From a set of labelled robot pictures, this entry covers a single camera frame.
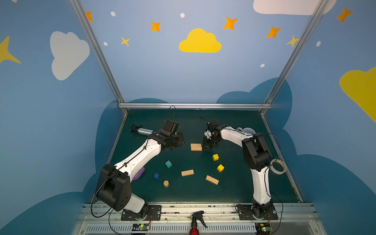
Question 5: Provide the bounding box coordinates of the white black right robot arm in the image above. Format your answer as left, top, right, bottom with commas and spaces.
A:
203, 121, 278, 219

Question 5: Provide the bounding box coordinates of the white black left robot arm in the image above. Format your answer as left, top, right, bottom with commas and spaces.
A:
95, 131, 184, 213

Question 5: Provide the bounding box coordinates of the yellow cube upper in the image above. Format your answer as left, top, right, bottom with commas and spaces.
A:
212, 154, 219, 161

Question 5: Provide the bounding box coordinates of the yellow cube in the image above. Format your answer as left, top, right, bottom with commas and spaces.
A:
212, 154, 219, 161
217, 164, 224, 172

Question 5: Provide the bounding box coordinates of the teal cube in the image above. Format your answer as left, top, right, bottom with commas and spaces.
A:
165, 160, 172, 168

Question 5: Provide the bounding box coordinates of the yellow cube lower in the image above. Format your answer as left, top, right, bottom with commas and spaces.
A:
217, 164, 224, 172

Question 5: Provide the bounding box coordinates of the silver spray bottle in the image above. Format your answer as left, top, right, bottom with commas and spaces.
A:
131, 125, 153, 136

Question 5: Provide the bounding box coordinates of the light blue ceramic mug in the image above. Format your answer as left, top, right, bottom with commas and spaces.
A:
237, 127, 256, 136

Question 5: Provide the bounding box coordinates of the purple pink brush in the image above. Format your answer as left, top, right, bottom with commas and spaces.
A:
132, 167, 145, 181

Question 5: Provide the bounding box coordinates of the white tape roll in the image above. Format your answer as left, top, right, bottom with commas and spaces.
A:
270, 159, 287, 175

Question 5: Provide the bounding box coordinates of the red spray bottle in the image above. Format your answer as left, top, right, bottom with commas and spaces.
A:
189, 211, 208, 235

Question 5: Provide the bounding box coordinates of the left controller board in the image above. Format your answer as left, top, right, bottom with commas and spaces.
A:
132, 224, 150, 232

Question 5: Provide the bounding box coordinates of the controller board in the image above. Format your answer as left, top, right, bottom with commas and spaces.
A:
132, 224, 150, 232
255, 223, 272, 235

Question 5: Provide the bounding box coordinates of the right controller board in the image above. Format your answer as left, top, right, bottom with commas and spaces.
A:
255, 223, 272, 235

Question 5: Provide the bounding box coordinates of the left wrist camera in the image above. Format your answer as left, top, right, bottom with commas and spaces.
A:
161, 119, 179, 136

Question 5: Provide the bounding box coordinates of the aluminium back frame rail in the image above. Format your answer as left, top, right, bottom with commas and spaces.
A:
118, 103, 272, 110

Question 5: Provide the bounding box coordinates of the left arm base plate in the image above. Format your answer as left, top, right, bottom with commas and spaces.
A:
121, 205, 162, 221

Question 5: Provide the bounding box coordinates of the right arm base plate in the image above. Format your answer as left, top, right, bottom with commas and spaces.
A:
235, 203, 278, 220

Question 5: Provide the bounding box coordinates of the aluminium right frame post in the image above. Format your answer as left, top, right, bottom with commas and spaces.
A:
260, 0, 330, 117

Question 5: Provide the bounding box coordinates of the aluminium frame post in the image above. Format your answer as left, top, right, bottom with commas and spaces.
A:
70, 0, 124, 105
260, 0, 330, 117

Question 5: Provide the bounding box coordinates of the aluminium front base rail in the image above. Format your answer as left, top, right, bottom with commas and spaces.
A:
72, 202, 326, 235

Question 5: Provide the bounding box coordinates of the aluminium left frame post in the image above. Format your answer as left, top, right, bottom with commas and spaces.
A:
70, 0, 124, 105

